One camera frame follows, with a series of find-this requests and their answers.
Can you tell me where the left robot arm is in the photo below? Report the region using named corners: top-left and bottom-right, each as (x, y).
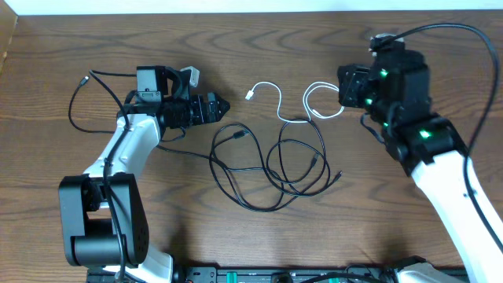
top-left (58, 65), bottom-right (230, 282)

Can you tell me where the black USB cable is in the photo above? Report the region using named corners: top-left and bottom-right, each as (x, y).
top-left (68, 75), bottom-right (331, 213)

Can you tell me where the white USB cable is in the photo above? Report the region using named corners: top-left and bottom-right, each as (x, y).
top-left (244, 81), bottom-right (346, 124)

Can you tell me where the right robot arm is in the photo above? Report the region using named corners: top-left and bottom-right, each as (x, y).
top-left (337, 34), bottom-right (502, 282)

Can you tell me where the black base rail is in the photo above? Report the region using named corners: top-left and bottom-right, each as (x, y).
top-left (86, 255), bottom-right (468, 283)

